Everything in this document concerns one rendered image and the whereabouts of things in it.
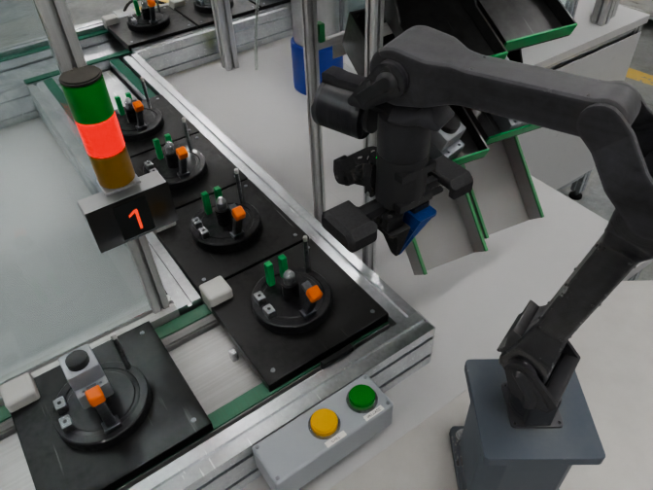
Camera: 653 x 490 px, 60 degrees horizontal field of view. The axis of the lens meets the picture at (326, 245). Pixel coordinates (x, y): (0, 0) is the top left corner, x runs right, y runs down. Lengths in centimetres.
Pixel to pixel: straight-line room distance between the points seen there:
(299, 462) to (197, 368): 27
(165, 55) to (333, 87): 141
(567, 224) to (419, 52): 91
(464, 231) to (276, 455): 51
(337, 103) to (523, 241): 78
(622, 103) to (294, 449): 61
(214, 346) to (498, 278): 59
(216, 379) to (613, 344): 72
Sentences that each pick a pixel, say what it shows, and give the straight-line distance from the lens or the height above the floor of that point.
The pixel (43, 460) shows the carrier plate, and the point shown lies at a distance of 94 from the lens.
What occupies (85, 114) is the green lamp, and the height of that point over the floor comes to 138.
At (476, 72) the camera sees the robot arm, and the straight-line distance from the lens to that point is 53.
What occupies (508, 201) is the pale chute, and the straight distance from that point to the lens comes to 115.
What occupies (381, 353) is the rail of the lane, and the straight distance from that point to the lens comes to 94.
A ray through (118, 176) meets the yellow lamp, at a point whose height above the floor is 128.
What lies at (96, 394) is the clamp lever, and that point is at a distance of 83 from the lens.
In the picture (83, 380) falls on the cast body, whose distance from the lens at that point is 86.
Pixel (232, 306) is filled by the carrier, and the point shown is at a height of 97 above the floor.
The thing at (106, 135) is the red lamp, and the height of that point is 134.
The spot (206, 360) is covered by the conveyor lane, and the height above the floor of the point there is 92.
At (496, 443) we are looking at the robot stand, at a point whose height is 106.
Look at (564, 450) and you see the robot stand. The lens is 79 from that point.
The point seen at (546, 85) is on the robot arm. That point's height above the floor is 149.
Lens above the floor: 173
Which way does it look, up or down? 43 degrees down
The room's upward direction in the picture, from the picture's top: 3 degrees counter-clockwise
